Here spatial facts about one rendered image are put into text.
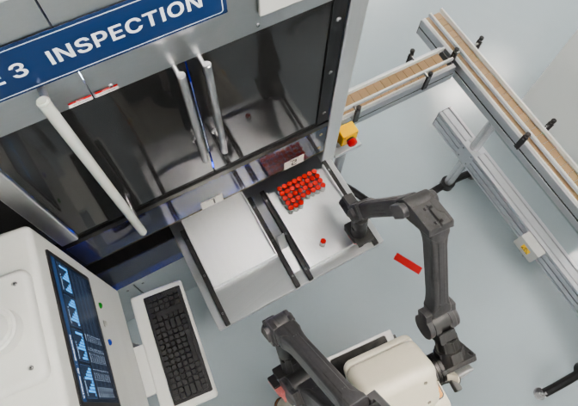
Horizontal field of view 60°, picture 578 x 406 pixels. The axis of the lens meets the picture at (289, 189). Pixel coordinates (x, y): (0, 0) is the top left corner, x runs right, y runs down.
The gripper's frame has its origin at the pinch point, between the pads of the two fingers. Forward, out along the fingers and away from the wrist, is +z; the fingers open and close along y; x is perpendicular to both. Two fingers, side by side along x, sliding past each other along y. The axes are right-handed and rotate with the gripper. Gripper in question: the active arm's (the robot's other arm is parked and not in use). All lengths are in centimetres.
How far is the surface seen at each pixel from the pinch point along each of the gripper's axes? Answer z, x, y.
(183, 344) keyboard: 7, 73, 1
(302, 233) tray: 0.3, 15.9, 14.4
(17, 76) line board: -109, 67, 17
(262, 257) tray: 0.2, 33.6, 13.4
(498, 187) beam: 37, -84, 4
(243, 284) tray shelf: 1.3, 44.5, 8.0
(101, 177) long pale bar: -76, 65, 16
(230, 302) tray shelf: 2, 52, 5
